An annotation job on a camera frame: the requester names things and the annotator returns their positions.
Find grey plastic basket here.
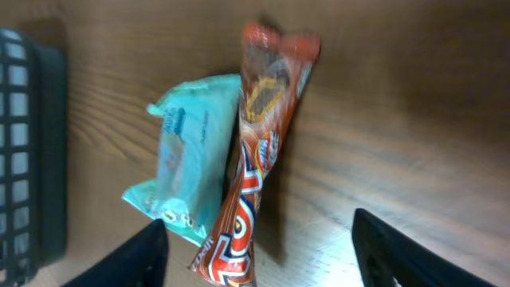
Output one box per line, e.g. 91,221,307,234
1,29,68,286

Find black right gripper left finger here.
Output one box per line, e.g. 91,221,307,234
64,219,169,287

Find red orange snack bar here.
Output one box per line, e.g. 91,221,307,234
190,23,320,286

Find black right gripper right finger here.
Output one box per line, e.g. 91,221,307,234
351,208,491,287

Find teal snack wrapper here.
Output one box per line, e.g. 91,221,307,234
122,74,241,246

